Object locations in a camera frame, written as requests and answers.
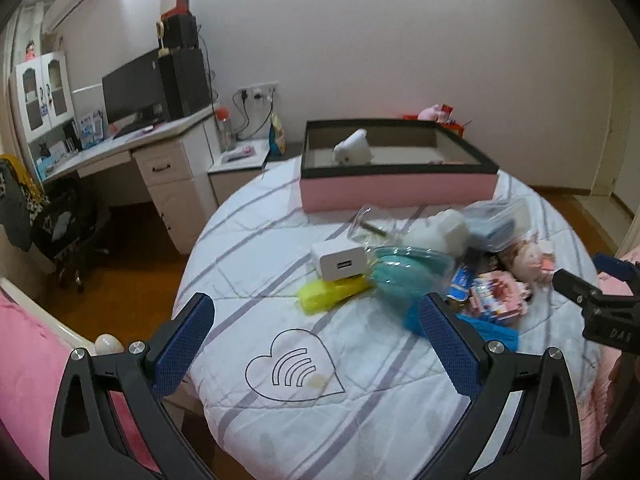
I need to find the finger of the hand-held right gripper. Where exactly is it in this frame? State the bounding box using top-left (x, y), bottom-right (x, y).
top-left (552, 269), bottom-right (640, 311)
top-left (593, 253), bottom-right (640, 283)

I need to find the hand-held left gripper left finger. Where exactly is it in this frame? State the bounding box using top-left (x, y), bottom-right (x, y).
top-left (48, 292), bottom-right (216, 480)

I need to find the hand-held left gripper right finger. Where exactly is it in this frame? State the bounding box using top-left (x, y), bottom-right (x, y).
top-left (417, 292), bottom-right (583, 480)

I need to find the blue highlighter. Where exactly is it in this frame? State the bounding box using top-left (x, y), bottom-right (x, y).
top-left (404, 305), bottom-right (521, 353)

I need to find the small beige doll figurine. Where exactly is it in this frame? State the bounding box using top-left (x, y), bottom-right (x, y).
top-left (500, 237), bottom-right (558, 281)

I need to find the blue tin box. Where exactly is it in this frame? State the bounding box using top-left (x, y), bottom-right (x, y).
top-left (446, 265), bottom-right (476, 303)

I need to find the teal round case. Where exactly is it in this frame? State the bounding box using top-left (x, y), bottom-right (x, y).
top-left (369, 246), bottom-right (457, 311)

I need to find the yellow highlighter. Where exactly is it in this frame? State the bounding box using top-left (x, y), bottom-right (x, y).
top-left (298, 278), bottom-right (376, 315)

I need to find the white charger adapter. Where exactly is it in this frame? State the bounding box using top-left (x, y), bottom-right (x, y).
top-left (311, 240), bottom-right (370, 282)

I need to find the pink storage box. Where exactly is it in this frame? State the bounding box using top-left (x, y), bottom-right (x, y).
top-left (300, 117), bottom-right (500, 213)

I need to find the white round knob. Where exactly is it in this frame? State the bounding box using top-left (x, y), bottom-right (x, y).
top-left (95, 334), bottom-right (123, 356)

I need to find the round table striped cloth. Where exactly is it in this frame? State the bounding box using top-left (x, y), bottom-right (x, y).
top-left (172, 157), bottom-right (606, 480)

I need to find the black office chair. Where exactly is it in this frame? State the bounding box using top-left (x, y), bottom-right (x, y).
top-left (30, 180), bottom-right (111, 293)

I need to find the white nightstand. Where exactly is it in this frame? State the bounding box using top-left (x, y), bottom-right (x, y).
top-left (207, 139), bottom-right (273, 208)

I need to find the white desk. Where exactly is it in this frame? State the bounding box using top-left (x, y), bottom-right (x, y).
top-left (37, 110), bottom-right (221, 256)

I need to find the red toy box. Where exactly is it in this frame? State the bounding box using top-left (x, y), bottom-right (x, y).
top-left (402, 104), bottom-right (473, 137)

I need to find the white plastic toy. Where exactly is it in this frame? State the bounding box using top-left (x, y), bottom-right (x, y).
top-left (332, 129), bottom-right (373, 166)

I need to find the red-capped water bottle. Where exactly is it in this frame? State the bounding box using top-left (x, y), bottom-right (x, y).
top-left (215, 105), bottom-right (236, 153)

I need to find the black keyboard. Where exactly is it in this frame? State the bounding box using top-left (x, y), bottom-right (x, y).
top-left (112, 120), bottom-right (156, 138)

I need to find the snack bag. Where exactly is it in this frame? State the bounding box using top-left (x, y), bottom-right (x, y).
top-left (269, 112), bottom-right (287, 157)

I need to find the blue white box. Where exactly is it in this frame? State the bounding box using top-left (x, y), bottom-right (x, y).
top-left (77, 112), bottom-right (106, 148)

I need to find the black computer tower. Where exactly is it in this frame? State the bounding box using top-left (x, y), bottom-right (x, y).
top-left (159, 47), bottom-right (213, 122)

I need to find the black monitor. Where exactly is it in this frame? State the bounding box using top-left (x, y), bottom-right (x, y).
top-left (101, 49), bottom-right (168, 126)

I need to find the white glass-door cabinet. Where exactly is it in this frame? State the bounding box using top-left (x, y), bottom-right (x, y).
top-left (9, 51), bottom-right (76, 181)

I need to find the black speaker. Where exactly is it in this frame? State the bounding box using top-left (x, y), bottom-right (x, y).
top-left (162, 14), bottom-right (198, 51)

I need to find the white wooden frame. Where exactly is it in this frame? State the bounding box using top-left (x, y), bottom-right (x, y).
top-left (0, 277), bottom-right (96, 356)

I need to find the black power cable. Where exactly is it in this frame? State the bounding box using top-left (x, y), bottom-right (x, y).
top-left (235, 90), bottom-right (273, 141)

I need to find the wall power outlet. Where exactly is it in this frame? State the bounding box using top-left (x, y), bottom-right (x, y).
top-left (235, 81), bottom-right (279, 103)

